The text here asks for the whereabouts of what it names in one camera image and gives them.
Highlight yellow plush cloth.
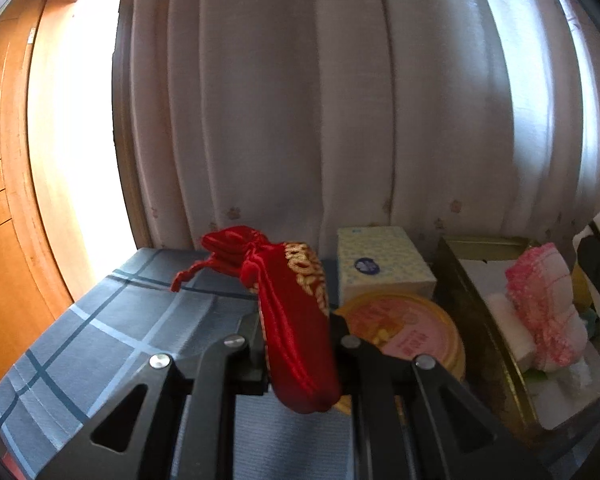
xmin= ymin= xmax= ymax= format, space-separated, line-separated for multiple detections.
xmin=571 ymin=264 xmax=593 ymax=312

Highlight red velvet drawstring pouch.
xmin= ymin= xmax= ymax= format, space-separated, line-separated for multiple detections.
xmin=171 ymin=226 xmax=341 ymax=414

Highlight teal cloth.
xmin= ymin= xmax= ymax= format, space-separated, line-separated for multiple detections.
xmin=580 ymin=307 xmax=600 ymax=351

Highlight white pink knitted cloth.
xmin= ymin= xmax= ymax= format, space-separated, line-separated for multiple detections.
xmin=484 ymin=243 xmax=588 ymax=373

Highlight white teal plastic package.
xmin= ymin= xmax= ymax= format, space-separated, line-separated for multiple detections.
xmin=524 ymin=359 xmax=600 ymax=430

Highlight round gold pink tin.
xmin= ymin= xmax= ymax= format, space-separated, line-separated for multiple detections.
xmin=334 ymin=291 xmax=467 ymax=416

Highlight white tissue box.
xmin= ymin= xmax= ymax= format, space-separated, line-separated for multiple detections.
xmin=337 ymin=226 xmax=437 ymax=306

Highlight gold metal tray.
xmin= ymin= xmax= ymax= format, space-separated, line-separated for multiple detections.
xmin=431 ymin=235 xmax=600 ymax=449

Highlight pale pink curtain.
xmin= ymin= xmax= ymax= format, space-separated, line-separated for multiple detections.
xmin=114 ymin=0 xmax=600 ymax=258

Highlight wooden cabinet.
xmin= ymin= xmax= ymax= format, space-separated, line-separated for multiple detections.
xmin=0 ymin=0 xmax=131 ymax=401

